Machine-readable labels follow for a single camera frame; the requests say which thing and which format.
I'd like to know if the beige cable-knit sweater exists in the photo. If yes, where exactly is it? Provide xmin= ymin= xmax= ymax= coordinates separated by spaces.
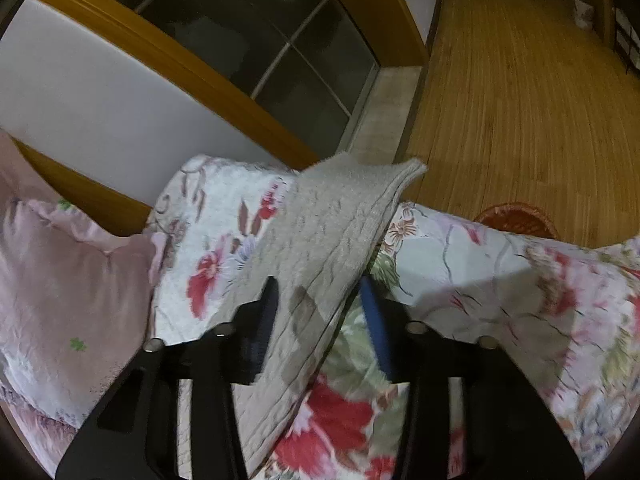
xmin=210 ymin=153 xmax=426 ymax=478

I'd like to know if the floral quilted bedspread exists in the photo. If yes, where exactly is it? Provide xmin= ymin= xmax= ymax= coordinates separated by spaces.
xmin=146 ymin=155 xmax=639 ymax=479

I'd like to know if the lavender print right pillow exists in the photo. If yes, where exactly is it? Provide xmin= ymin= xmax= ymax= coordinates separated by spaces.
xmin=0 ymin=134 xmax=166 ymax=476

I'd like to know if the red woven basket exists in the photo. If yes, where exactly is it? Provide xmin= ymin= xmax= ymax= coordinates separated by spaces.
xmin=474 ymin=202 xmax=559 ymax=240

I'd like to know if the wooden framed glass door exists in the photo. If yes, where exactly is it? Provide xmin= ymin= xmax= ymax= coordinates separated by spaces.
xmin=1 ymin=0 xmax=427 ymax=207

